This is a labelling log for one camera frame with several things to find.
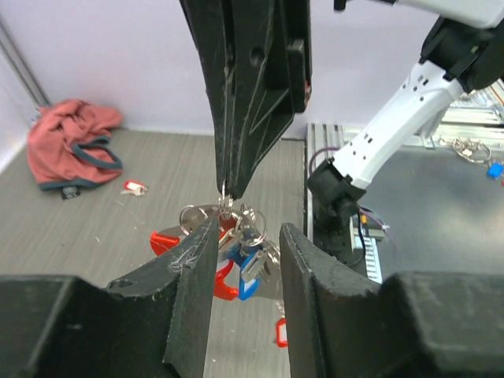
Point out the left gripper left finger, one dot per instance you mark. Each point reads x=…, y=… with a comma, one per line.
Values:
x=151, y=322

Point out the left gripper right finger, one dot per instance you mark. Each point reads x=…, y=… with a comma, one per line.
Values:
x=414, y=324

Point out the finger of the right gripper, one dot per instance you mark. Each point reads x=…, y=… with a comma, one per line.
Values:
x=233, y=39
x=273, y=76

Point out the metal key organizer red handle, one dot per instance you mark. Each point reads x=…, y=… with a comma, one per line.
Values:
x=248, y=262

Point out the white cable duct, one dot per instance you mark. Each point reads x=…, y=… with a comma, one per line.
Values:
x=372, y=261

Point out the pink shirt grey trim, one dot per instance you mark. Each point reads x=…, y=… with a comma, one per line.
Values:
x=68, y=146

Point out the key with red tag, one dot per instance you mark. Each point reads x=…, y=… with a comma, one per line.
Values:
x=281, y=327

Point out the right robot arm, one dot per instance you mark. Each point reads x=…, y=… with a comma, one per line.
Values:
x=459, y=55

